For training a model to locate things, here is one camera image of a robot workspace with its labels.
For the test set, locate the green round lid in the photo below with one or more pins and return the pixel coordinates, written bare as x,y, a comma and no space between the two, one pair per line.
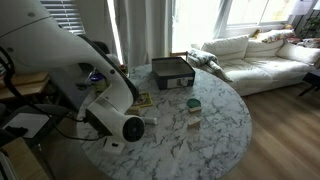
192,103

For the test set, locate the grey blanket on couch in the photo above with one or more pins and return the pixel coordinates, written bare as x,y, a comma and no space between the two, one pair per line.
208,62

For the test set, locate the white tube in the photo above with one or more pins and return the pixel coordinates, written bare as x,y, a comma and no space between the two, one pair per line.
152,121

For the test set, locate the small wooden block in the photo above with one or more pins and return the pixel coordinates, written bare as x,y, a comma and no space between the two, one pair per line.
194,123

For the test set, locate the red cap sauce bottle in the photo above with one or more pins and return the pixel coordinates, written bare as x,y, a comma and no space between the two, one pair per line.
124,69

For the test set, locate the blue lid container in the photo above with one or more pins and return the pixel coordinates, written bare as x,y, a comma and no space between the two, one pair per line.
98,81

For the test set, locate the yellow framed picture book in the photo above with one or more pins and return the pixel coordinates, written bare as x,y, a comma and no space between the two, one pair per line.
144,100

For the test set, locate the white couch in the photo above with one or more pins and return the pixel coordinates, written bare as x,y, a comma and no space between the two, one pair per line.
256,66

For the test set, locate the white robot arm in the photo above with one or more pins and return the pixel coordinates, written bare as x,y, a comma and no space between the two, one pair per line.
32,41

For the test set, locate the wooden block under lid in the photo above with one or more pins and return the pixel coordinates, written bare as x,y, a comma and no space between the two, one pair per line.
195,109

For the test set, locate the dark blue open box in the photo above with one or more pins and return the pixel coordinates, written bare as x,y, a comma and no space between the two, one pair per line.
172,72

